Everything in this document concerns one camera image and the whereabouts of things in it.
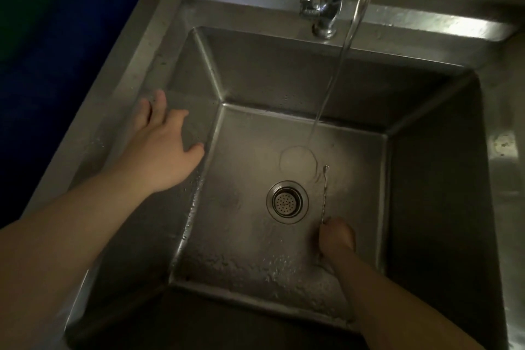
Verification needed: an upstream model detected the person's left hand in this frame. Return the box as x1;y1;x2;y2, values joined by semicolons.
112;89;205;195

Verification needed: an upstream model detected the person's right hand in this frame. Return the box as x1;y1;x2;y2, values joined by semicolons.
319;217;357;261

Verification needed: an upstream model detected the stainless steel sink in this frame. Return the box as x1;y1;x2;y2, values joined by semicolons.
25;0;525;350

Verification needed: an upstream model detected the person's right forearm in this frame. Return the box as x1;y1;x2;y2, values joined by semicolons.
327;246;476;350

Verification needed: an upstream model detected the thin twisted metal rod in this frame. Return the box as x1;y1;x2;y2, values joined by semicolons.
320;164;331;225

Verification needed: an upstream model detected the person's left forearm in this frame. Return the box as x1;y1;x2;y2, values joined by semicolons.
0;168;153;350

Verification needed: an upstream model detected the running water stream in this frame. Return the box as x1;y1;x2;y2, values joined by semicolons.
308;0;384;146

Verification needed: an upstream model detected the round metal drain strainer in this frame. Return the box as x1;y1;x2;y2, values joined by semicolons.
266;181;309;223

